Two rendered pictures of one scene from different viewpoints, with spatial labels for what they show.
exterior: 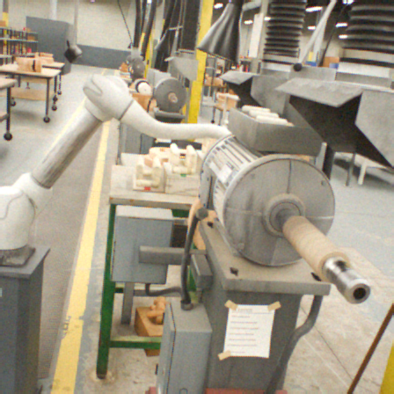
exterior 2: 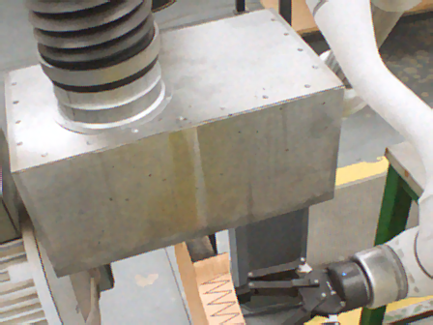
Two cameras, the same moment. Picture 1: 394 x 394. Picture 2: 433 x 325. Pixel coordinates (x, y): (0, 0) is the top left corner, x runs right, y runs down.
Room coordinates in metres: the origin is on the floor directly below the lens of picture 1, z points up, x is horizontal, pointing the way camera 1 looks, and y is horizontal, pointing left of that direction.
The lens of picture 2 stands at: (1.55, -0.65, 1.82)
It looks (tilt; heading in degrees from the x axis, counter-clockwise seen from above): 45 degrees down; 92
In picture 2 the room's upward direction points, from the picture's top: 10 degrees counter-clockwise
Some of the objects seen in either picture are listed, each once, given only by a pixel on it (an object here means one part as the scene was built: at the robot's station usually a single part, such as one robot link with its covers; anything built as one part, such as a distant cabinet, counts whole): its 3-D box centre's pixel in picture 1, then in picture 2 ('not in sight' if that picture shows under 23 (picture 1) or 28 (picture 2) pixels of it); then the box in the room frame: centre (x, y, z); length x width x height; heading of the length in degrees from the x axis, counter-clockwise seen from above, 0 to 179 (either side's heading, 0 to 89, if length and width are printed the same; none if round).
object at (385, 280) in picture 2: not in sight; (373, 277); (1.81, -0.13, 1.10); 0.09 x 0.06 x 0.09; 101
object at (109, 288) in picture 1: (108, 294); (380, 279); (2.06, 0.33, 0.45); 0.05 x 0.05 x 0.90; 10
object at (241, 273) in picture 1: (257, 252); not in sight; (1.14, -0.18, 1.11); 0.36 x 0.24 x 0.04; 10
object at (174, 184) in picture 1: (179, 178); not in sight; (2.33, 0.08, 0.98); 0.27 x 0.16 x 0.09; 10
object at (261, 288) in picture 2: not in sight; (282, 288); (1.67, -0.12, 1.10); 0.11 x 0.01 x 0.04; 170
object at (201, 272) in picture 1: (200, 271); not in sight; (1.18, -0.05, 1.02); 0.13 x 0.04 x 0.04; 10
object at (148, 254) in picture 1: (172, 256); not in sight; (1.25, 0.03, 1.02); 0.19 x 0.04 x 0.04; 100
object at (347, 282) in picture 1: (346, 280); not in sight; (0.71, -0.25, 1.25); 0.09 x 0.04 x 0.04; 10
